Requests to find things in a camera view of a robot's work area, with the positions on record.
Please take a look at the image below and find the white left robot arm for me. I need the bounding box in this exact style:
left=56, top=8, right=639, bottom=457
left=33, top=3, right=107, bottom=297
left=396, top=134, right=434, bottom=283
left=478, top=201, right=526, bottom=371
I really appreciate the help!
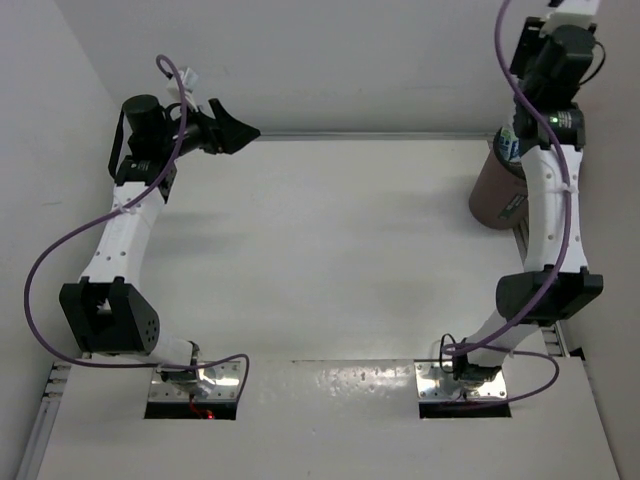
left=59, top=94, right=261, bottom=382

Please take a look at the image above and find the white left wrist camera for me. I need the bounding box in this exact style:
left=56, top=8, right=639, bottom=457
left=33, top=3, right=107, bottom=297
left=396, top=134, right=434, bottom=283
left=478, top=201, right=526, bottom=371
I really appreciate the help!
left=166, top=67, right=199, bottom=110

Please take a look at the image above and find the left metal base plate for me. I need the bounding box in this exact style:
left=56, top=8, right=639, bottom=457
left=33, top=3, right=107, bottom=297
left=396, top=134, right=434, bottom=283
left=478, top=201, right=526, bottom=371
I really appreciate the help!
left=148, top=361, right=244, bottom=405

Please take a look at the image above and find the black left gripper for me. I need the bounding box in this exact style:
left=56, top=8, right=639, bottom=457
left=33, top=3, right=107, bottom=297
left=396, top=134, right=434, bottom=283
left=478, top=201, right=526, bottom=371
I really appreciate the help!
left=157, top=98, right=259, bottom=160

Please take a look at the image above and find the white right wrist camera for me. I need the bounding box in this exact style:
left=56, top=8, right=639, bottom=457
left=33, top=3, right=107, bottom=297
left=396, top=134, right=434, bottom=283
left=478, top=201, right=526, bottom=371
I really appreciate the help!
left=545, top=0, right=601, bottom=28

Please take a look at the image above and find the metal base plate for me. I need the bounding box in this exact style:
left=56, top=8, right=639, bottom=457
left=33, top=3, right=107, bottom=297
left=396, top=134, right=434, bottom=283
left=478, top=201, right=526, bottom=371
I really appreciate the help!
left=148, top=361, right=244, bottom=405
left=414, top=360, right=507, bottom=405

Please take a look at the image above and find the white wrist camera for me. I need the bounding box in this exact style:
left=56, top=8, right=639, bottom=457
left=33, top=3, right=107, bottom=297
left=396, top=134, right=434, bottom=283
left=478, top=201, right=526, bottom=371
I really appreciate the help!
left=545, top=0, right=601, bottom=28
left=166, top=67, right=199, bottom=110

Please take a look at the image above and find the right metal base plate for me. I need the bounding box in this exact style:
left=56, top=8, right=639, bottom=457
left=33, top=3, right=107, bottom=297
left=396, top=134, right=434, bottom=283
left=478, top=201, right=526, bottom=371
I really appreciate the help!
left=414, top=360, right=507, bottom=405

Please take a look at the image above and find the blue label clear bottle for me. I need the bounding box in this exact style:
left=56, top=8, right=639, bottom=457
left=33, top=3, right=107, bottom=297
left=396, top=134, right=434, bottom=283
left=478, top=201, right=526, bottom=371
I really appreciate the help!
left=498, top=114, right=520, bottom=164

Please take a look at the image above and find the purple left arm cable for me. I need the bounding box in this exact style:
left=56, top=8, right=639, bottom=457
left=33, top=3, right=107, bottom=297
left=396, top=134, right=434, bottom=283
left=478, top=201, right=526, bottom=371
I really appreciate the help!
left=23, top=53, right=251, bottom=407

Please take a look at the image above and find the brown bin black rim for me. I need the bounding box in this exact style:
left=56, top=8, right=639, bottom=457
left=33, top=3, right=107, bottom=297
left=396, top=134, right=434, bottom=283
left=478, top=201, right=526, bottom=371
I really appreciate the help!
left=468, top=128, right=528, bottom=230

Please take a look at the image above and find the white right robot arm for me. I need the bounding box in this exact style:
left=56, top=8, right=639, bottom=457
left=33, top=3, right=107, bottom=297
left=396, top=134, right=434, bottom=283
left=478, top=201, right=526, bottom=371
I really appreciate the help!
left=442, top=17, right=604, bottom=384

